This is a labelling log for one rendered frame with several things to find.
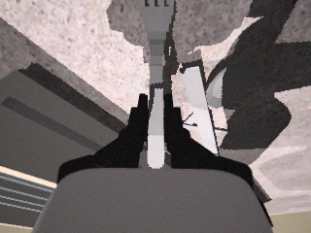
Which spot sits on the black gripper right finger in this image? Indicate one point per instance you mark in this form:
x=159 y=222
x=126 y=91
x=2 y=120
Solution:
x=186 y=153

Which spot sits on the grey cutlery drawer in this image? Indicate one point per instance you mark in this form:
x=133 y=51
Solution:
x=32 y=151

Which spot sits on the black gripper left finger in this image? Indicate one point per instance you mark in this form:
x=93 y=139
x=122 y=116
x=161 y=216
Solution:
x=124 y=152

